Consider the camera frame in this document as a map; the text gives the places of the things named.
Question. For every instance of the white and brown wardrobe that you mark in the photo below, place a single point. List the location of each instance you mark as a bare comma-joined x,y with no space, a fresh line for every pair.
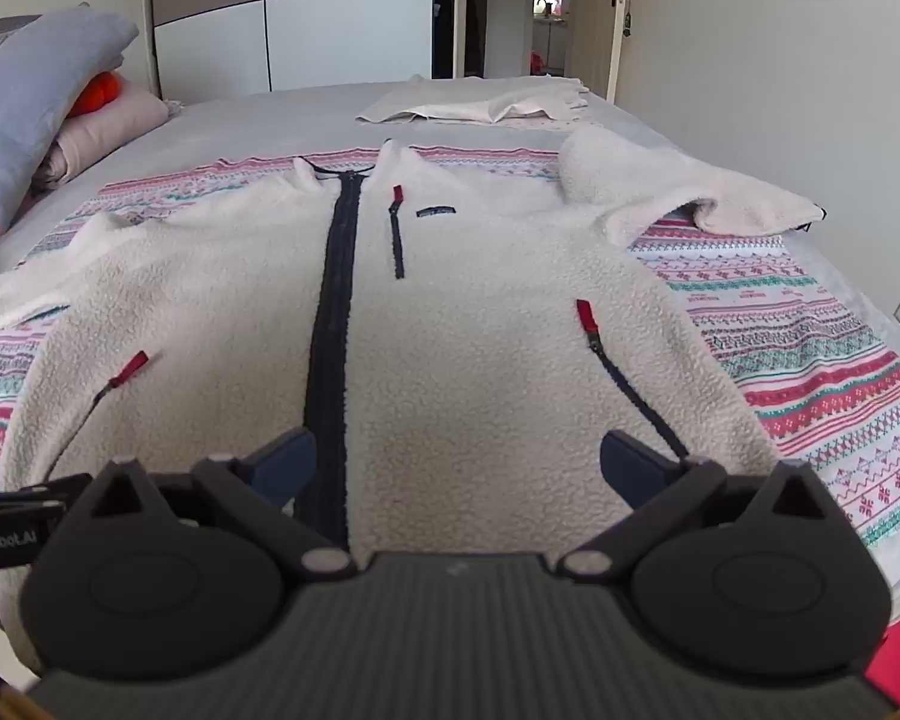
307,15

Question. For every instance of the white fleece zip jacket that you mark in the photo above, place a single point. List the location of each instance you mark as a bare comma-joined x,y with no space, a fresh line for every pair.
457,330

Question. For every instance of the white folded cloth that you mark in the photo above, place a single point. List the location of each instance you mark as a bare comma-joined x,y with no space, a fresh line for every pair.
487,101

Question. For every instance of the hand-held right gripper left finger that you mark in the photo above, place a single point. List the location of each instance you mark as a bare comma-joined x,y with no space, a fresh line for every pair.
283,461

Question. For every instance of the white door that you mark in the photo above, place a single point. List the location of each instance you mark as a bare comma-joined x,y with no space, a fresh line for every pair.
596,22

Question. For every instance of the blue-grey pillow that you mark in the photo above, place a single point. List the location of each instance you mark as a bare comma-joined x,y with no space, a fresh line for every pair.
37,90

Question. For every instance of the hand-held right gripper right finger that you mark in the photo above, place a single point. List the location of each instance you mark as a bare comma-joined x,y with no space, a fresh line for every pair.
634,465

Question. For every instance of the patterned knit blanket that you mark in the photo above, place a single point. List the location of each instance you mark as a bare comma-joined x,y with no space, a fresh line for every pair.
817,360

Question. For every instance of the white curved pole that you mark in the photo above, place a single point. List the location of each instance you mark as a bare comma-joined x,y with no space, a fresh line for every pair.
148,22

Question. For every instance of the orange plush toy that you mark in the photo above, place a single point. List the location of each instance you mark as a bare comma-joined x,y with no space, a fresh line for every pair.
97,94

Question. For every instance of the pink pillow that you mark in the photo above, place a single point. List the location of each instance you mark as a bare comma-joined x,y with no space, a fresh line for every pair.
97,135

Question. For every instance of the grey bed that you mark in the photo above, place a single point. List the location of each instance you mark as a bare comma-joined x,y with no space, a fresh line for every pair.
270,116

